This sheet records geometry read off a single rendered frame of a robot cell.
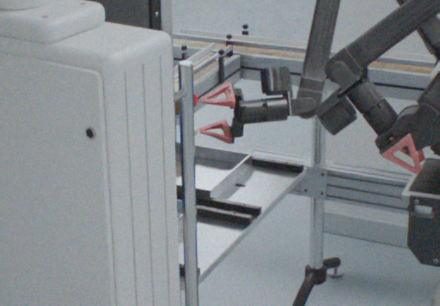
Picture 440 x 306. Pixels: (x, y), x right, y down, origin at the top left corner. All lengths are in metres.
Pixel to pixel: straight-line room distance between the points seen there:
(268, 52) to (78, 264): 2.06
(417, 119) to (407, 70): 1.40
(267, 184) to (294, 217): 1.85
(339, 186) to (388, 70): 0.47
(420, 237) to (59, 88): 1.02
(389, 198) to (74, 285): 2.05
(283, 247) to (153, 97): 2.73
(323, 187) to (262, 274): 0.57
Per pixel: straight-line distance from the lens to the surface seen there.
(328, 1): 2.55
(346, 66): 2.15
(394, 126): 2.14
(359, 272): 4.21
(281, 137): 5.49
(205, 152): 2.94
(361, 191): 3.72
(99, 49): 1.63
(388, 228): 4.40
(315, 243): 3.87
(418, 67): 3.56
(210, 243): 2.48
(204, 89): 3.43
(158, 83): 1.69
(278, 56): 3.65
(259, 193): 2.73
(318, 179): 3.75
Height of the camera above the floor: 2.02
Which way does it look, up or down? 23 degrees down
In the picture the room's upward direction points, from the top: 2 degrees counter-clockwise
